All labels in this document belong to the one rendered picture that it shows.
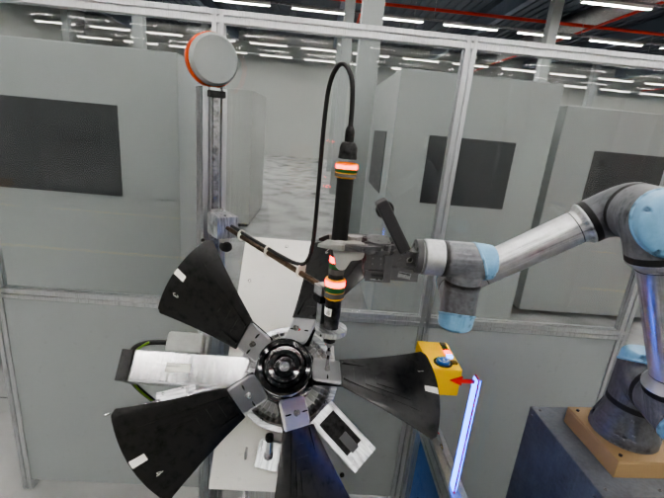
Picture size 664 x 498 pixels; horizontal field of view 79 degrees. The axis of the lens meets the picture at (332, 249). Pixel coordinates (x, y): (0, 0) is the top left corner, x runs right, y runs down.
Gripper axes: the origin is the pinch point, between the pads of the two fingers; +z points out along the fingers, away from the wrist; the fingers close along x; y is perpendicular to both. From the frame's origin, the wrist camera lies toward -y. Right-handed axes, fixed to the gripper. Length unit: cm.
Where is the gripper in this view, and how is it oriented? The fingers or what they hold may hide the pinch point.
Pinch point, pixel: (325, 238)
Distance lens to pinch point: 82.9
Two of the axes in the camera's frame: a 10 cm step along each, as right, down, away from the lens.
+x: 0.1, -2.8, 9.6
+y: -0.8, 9.6, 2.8
